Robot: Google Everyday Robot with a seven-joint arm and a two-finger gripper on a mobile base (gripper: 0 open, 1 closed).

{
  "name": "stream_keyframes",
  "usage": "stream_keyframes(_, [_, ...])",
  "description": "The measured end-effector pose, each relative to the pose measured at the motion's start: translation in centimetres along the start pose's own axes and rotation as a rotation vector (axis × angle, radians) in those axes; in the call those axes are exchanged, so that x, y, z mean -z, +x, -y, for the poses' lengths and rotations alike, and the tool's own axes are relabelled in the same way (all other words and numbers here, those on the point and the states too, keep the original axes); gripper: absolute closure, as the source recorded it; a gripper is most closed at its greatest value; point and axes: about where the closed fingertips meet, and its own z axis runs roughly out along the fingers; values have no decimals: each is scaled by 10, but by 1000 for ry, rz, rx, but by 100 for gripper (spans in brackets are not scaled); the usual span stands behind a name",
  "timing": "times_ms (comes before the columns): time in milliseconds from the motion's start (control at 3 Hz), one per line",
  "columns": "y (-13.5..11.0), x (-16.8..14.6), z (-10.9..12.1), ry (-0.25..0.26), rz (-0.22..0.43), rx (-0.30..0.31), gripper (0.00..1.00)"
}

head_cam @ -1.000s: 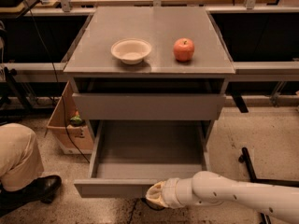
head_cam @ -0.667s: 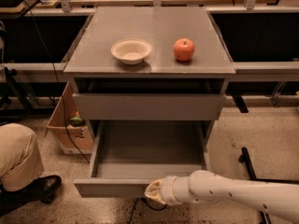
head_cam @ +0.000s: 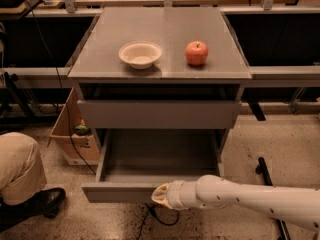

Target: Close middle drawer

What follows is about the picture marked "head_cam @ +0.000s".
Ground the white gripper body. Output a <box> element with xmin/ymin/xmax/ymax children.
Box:
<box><xmin>166</xmin><ymin>180</ymin><xmax>197</xmax><ymax>210</ymax></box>

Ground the black leather shoe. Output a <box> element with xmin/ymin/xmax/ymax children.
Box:
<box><xmin>0</xmin><ymin>187</ymin><xmax>66</xmax><ymax>232</ymax></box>

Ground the red apple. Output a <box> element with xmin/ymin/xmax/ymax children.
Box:
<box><xmin>185</xmin><ymin>41</ymin><xmax>208</xmax><ymax>66</ymax></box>

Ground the black power cable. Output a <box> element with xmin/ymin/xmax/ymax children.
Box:
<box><xmin>14</xmin><ymin>0</ymin><xmax>181</xmax><ymax>240</ymax></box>

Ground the white paper bowl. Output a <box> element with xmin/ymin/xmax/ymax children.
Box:
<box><xmin>118</xmin><ymin>41</ymin><xmax>162</xmax><ymax>70</ymax></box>

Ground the green toy in box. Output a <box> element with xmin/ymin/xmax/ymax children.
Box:
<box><xmin>74</xmin><ymin>119</ymin><xmax>89</xmax><ymax>136</ymax></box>

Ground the grey drawer cabinet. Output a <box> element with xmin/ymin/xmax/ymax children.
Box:
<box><xmin>69</xmin><ymin>7</ymin><xmax>251</xmax><ymax>152</ymax></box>

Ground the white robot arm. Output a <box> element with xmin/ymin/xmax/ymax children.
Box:
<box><xmin>151</xmin><ymin>175</ymin><xmax>320</xmax><ymax>240</ymax></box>

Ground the grey drawer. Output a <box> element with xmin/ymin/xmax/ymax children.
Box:
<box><xmin>82</xmin><ymin>129</ymin><xmax>220</xmax><ymax>203</ymax></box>
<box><xmin>78</xmin><ymin>100</ymin><xmax>241</xmax><ymax>129</ymax></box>

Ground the person's khaki trouser leg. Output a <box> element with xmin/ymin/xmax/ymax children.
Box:
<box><xmin>0</xmin><ymin>132</ymin><xmax>47</xmax><ymax>206</ymax></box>

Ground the cardboard box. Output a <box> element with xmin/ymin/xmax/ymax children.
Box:
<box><xmin>50</xmin><ymin>89</ymin><xmax>100</xmax><ymax>165</ymax></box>

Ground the grey top drawer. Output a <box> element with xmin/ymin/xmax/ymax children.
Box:
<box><xmin>78</xmin><ymin>100</ymin><xmax>241</xmax><ymax>129</ymax></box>

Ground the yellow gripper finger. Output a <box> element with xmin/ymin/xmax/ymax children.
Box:
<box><xmin>151</xmin><ymin>195</ymin><xmax>172</xmax><ymax>209</ymax></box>
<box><xmin>152</xmin><ymin>183</ymin><xmax>171</xmax><ymax>196</ymax></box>

